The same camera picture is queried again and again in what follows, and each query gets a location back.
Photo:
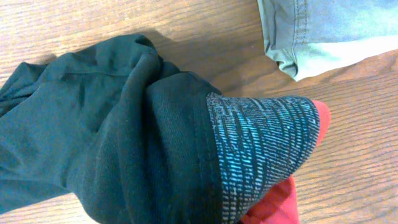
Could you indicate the grey folded trousers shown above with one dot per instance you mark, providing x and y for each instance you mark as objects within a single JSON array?
[{"x": 306, "y": 38}]

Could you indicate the black leggings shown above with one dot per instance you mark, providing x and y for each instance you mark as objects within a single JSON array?
[{"x": 139, "y": 141}]

